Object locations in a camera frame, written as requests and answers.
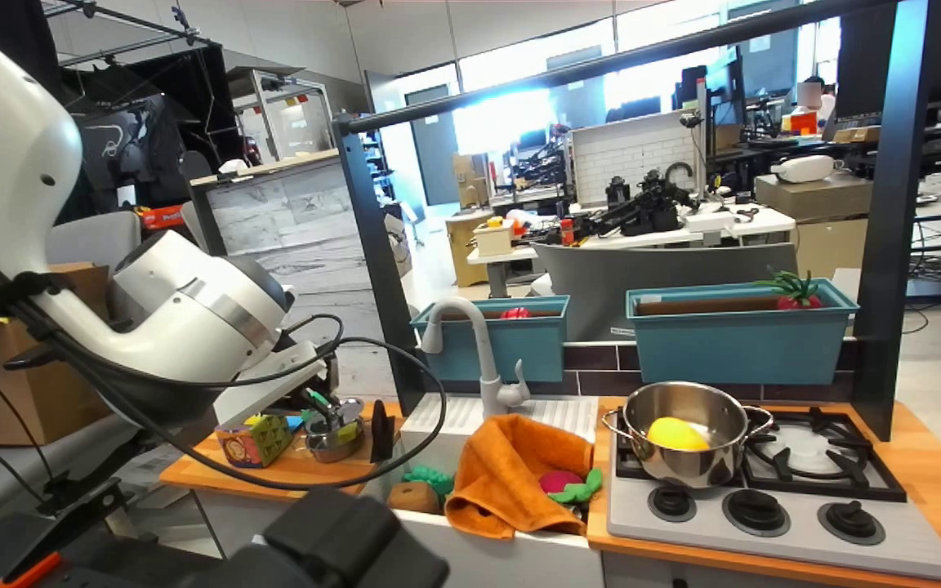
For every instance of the teal planter box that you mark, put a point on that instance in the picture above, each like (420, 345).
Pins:
(736, 334)
(527, 339)

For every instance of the silver pot with handles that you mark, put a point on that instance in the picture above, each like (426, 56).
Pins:
(715, 412)

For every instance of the left teal planter box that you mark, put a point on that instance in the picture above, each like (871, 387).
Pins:
(527, 339)

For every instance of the green pink toy vegetable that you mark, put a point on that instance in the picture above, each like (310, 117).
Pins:
(569, 489)

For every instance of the orange cloth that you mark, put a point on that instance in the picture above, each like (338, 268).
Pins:
(497, 484)

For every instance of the yellow lemon toy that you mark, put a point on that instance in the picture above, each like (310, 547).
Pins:
(677, 435)

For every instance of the cardboard box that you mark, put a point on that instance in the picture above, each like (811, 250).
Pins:
(39, 402)

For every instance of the grey toy faucet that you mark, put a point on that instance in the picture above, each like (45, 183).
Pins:
(495, 394)

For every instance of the small silver pot with lid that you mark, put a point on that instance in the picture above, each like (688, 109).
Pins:
(338, 435)

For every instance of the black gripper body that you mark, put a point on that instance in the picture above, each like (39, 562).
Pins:
(310, 402)

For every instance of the black kitchen frame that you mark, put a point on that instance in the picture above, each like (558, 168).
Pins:
(892, 193)

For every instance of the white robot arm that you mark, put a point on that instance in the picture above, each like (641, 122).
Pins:
(204, 334)

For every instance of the green grape toy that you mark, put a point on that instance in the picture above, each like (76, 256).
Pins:
(438, 480)

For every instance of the black stove grate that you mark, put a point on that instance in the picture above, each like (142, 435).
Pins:
(814, 451)

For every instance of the brown kiwi toy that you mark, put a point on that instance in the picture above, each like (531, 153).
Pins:
(413, 497)

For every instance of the right teal planter box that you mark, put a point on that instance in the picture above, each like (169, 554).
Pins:
(736, 334)

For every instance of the grey stove panel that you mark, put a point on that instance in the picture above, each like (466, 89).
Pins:
(799, 528)

